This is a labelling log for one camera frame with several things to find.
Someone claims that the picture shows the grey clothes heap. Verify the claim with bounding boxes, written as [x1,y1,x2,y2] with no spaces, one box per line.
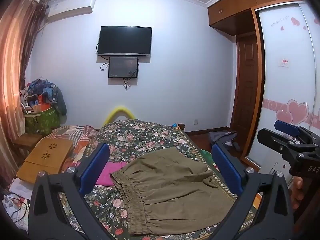
[208,131,242,153]

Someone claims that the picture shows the yellow foam ring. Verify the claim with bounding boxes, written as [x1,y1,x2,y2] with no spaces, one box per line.
[103,106,136,128]

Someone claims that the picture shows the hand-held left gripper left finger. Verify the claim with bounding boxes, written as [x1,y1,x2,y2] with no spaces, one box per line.
[27,142,116,240]

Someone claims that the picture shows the striped orange quilt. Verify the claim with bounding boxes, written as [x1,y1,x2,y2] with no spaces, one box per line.
[44,124,101,173]

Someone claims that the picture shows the floral bed blanket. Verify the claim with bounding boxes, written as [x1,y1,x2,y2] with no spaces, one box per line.
[57,119,256,240]

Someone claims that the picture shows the brown wooden door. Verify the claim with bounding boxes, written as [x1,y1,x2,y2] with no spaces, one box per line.
[230,34,261,136]

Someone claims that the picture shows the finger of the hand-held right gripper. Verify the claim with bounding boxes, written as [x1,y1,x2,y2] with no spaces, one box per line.
[257,128,300,156]
[274,120,305,134]

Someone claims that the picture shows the wooden lap table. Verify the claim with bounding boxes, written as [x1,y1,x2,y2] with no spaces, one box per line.
[16,139,73,184]

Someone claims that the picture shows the person's right hand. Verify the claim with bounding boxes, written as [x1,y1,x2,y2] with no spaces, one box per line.
[292,176,304,210]

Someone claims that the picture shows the black wall television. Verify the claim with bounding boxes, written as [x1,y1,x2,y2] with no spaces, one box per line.
[97,26,153,57]

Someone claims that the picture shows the wooden wardrobe with heart print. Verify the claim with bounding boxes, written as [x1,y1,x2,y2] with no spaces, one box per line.
[207,0,320,188]

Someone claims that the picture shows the reddish brown curtain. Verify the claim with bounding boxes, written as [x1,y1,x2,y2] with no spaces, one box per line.
[0,0,48,189]

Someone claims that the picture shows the small black wall monitor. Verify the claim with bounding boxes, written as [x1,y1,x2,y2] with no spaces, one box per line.
[108,56,139,79]

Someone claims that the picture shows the pink pants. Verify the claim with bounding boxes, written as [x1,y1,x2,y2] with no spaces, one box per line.
[95,162,129,187]

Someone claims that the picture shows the pile of colourful clothes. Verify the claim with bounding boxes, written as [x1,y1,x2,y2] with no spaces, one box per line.
[19,79,67,117]

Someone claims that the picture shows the white power strip with cables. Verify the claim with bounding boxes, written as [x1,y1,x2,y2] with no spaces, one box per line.
[2,180,31,230]

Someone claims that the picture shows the olive green pants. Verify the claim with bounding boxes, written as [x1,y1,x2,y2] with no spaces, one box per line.
[110,147,238,235]

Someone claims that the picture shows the green fabric bag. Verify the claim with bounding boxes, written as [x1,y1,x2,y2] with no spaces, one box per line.
[24,106,61,135]

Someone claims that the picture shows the white air conditioner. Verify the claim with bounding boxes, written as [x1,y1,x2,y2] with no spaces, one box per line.
[46,0,97,23]

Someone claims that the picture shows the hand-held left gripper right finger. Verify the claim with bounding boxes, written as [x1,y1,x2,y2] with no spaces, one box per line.
[211,144,294,240]

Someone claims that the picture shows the wooden stool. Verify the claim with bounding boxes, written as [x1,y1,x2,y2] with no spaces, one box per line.
[12,132,41,153]

